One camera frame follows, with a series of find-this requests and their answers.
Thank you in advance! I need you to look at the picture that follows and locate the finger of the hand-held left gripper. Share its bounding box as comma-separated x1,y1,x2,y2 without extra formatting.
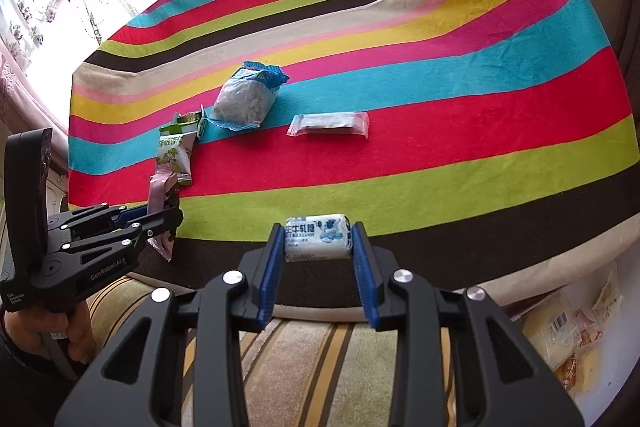
47,203,151,240
60,208,183,265

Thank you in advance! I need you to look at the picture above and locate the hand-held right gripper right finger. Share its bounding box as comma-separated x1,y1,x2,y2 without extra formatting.
350,222,585,427

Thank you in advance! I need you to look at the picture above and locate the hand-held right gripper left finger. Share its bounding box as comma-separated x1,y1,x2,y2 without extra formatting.
54,223,285,427

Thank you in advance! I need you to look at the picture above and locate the pink snack packet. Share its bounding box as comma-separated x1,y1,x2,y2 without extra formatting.
146,172,182,263

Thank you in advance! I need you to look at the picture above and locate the white blue candy packet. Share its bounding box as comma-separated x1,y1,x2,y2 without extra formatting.
284,212,351,264

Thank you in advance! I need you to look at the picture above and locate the purple cardboard box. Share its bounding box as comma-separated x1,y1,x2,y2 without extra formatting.
500,252,640,427

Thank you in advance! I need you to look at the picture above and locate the person's left forearm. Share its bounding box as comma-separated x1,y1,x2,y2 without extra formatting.
0,322,76,427

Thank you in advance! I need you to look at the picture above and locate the person's left hand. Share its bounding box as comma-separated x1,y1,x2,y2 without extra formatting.
0,302,96,365

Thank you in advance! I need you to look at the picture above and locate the green flower print packet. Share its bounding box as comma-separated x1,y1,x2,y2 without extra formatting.
155,131,196,186

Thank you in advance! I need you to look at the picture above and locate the striped sofa cushion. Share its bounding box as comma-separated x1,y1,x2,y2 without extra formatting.
85,274,526,427

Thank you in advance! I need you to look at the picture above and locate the white wrapped snack bar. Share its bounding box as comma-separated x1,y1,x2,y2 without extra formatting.
286,112,370,140

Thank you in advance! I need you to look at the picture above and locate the blue clear snack packet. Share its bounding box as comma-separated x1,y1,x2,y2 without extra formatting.
207,62,290,134

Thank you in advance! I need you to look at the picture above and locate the clear yellow cracker packet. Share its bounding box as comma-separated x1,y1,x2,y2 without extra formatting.
520,302,601,370

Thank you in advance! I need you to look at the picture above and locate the striped colourful cloth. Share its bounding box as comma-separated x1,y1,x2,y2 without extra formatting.
67,0,636,310

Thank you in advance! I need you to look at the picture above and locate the orange snack packet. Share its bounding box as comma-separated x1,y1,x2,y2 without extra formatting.
560,352,608,390

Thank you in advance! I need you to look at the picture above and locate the grey cable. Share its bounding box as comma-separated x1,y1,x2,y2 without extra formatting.
40,332,79,380

